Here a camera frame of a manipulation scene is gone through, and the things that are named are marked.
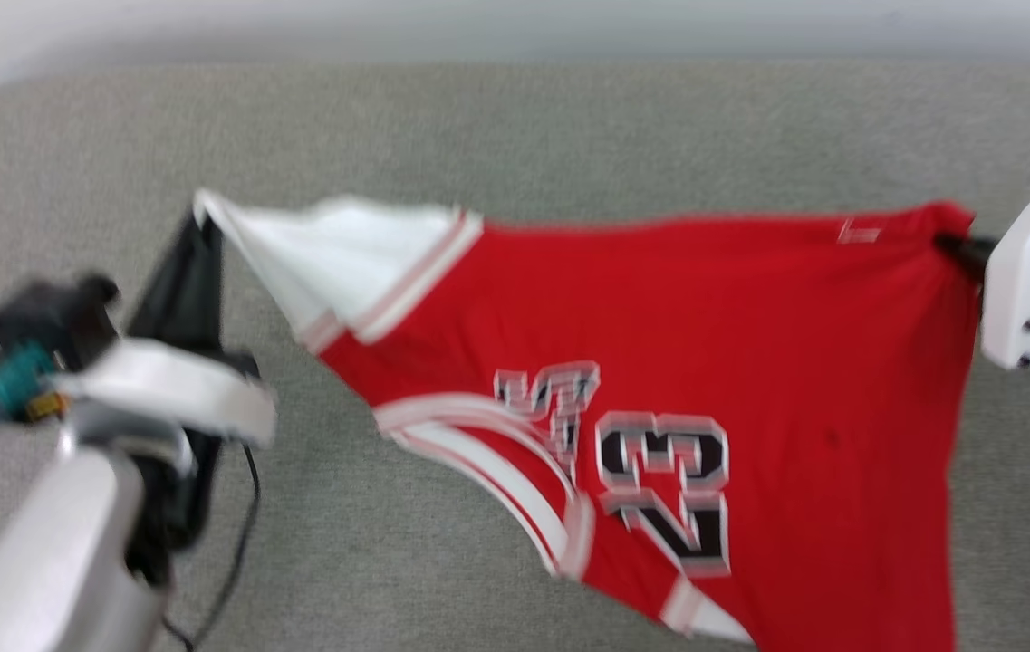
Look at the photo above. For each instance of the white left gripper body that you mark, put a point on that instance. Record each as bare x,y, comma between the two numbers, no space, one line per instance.
179,389

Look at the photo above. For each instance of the grey fabric sofa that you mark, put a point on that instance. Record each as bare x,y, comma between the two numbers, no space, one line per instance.
514,136

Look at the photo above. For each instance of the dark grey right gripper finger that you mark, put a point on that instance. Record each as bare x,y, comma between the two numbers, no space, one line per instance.
966,252

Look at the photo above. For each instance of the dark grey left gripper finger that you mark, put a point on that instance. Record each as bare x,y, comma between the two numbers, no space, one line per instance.
179,290

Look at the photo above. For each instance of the red and white basketball jersey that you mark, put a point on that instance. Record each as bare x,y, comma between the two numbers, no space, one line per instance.
750,317

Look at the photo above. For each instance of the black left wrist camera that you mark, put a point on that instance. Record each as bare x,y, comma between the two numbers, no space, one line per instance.
57,317

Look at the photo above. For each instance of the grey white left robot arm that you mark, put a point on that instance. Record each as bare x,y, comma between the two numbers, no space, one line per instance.
52,561

